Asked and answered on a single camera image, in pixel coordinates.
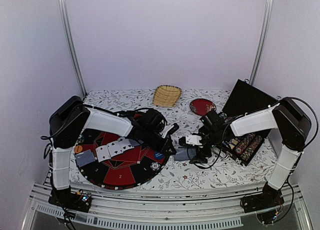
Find left aluminium corner post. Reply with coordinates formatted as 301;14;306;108
58;0;88;97

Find poker chip row in case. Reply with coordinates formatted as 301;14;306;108
235;132;256;155

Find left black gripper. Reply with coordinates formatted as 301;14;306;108
143;128;177;155

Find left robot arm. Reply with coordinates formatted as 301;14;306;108
42;95;179;207

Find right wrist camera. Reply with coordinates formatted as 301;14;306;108
178;135;202;146

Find aluminium corner post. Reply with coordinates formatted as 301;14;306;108
249;0;274;86
58;0;88;97

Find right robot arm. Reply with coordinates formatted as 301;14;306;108
185;97;312;208

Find red floral round plate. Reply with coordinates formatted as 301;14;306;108
189;98;217;116

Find round red black poker mat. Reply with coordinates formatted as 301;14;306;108
74;129;169;190

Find orange dealer button chip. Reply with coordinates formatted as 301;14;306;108
74;145;83;154

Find blue small blind chip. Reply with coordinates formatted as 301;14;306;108
154;152;165;160

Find blurred blue card being passed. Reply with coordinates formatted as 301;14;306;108
128;139;144;147

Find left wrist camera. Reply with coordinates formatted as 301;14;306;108
160;123;180;139

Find woven bamboo basket tray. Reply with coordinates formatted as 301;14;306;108
152;85;182;108

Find boxed card deck in case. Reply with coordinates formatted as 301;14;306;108
226;138;241;150

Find face-up four clubs card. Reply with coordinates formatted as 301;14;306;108
117;137;135;153

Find face-up diamonds card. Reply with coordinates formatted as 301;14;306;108
95;145;111;163

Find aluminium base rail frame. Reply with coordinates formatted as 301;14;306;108
21;182;313;230

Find poker chip stack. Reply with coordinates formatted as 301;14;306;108
77;134;85;144

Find dealt blue cards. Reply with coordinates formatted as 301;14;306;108
75;150;95;168

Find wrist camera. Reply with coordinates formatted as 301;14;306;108
160;123;180;139
178;135;202;146

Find black poker chip case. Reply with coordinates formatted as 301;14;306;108
218;79;277;167

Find blue white ten chip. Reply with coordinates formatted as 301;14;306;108
150;162;161;171

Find blue checkered card deck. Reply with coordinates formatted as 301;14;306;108
173;147;197;162

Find right aluminium corner post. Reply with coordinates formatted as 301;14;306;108
249;0;274;86

